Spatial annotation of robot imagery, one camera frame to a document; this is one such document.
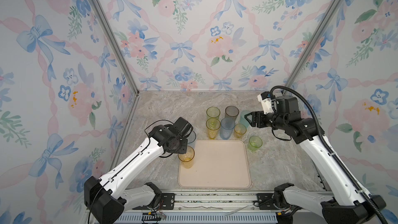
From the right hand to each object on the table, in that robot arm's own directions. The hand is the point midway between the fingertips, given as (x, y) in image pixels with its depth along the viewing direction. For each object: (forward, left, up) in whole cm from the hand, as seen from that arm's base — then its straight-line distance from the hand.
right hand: (252, 114), depth 72 cm
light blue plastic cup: (-6, +29, -14) cm, 33 cm away
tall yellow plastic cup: (+2, +18, -13) cm, 22 cm away
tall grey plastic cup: (+18, +5, -21) cm, 29 cm away
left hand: (-11, +33, -13) cm, 37 cm away
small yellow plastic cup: (+8, 0, -27) cm, 28 cm away
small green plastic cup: (0, -8, -27) cm, 28 cm away
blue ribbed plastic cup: (+10, +8, -24) cm, 27 cm away
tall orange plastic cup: (-12, +32, -24) cm, 42 cm away
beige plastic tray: (-14, +15, -28) cm, 34 cm away
